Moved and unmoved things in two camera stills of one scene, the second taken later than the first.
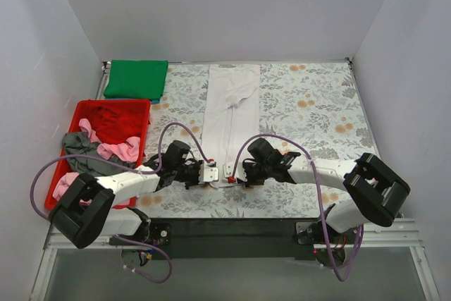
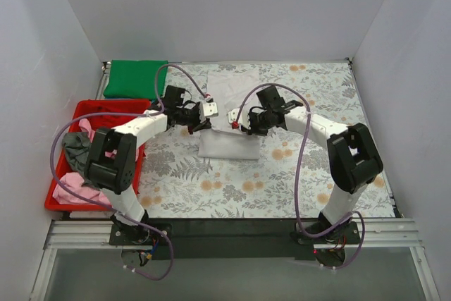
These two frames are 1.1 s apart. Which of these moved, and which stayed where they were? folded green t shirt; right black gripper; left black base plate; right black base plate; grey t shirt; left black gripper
Moved: left black gripper; right black gripper
Stayed: right black base plate; grey t shirt; folded green t shirt; left black base plate
